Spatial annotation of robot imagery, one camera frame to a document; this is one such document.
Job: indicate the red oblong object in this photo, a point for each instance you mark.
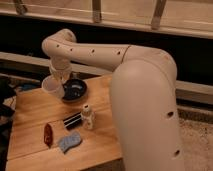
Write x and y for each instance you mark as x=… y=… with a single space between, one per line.
x=48 y=135

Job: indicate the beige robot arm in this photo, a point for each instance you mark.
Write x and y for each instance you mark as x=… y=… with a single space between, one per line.
x=142 y=97

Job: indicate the black striped box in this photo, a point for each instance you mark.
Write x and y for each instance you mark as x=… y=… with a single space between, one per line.
x=72 y=121

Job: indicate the wooden railing frame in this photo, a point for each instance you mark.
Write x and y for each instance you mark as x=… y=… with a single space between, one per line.
x=177 y=17

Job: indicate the blue sponge cloth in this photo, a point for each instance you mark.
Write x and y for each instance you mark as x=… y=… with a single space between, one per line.
x=68 y=142

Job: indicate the dark ceramic cup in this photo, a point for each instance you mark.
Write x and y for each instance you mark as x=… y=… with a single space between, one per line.
x=74 y=90

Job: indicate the small white bottle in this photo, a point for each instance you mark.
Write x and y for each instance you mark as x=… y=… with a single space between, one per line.
x=88 y=117

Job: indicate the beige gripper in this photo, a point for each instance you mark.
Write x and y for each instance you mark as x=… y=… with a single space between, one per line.
x=53 y=87

